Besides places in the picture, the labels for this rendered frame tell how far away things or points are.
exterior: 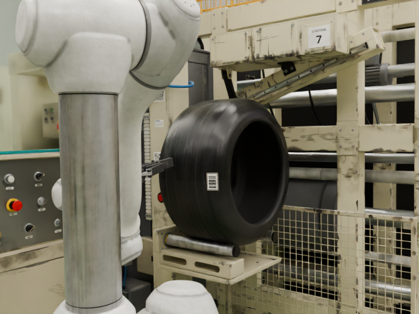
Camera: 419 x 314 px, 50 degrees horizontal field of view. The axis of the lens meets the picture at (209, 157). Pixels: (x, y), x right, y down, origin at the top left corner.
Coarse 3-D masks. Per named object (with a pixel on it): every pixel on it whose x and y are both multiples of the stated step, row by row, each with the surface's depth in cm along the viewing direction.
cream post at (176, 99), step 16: (176, 80) 193; (176, 96) 193; (160, 112) 194; (176, 112) 194; (160, 128) 194; (160, 144) 195; (160, 192) 196; (160, 208) 197; (160, 224) 197; (160, 272) 199
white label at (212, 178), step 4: (208, 176) 154; (212, 176) 154; (216, 176) 154; (208, 180) 155; (212, 180) 154; (216, 180) 154; (208, 184) 155; (212, 184) 154; (216, 184) 154; (208, 188) 155; (212, 188) 154; (216, 188) 154
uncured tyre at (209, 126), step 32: (192, 128) 164; (224, 128) 159; (256, 128) 199; (192, 160) 158; (224, 160) 157; (256, 160) 207; (288, 160) 194; (192, 192) 159; (224, 192) 157; (256, 192) 205; (192, 224) 167; (224, 224) 161; (256, 224) 174
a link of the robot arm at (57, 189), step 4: (56, 184) 119; (60, 184) 118; (52, 188) 120; (56, 188) 118; (60, 188) 118; (52, 192) 120; (56, 192) 118; (60, 192) 118; (52, 196) 120; (56, 196) 119; (60, 196) 118; (52, 200) 121; (56, 200) 119; (60, 200) 118; (56, 204) 120; (60, 204) 118; (60, 208) 119
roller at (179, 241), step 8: (168, 240) 184; (176, 240) 181; (184, 240) 179; (192, 240) 177; (200, 240) 175; (208, 240) 174; (192, 248) 177; (200, 248) 174; (208, 248) 171; (216, 248) 169; (224, 248) 167; (232, 248) 165; (232, 256) 166
